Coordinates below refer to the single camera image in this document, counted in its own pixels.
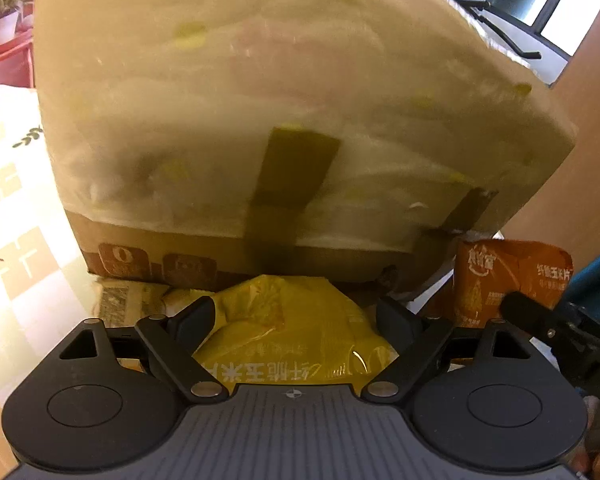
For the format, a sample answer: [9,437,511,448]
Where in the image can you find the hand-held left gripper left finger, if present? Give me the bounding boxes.
[57,296,229,397]

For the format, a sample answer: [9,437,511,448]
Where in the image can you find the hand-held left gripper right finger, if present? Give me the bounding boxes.
[362,296,531,398]

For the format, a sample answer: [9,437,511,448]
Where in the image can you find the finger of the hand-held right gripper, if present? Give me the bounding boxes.
[499,291,563,347]

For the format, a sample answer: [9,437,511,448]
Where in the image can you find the orange snack packet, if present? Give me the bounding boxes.
[437,239,575,361]

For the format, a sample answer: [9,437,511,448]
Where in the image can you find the large yellow snack packet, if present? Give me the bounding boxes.
[162,274,401,396]

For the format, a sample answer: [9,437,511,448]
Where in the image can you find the plastic-wrapped cardboard box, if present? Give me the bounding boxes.
[32,0,578,301]

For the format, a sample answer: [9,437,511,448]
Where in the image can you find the pale printed snack packet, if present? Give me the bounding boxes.
[94,279,181,328]

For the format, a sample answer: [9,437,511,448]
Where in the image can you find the checkered tablecloth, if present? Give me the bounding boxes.
[0,84,146,480]

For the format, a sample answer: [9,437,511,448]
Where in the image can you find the red metal plant stand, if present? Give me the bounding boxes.
[0,27,36,98]

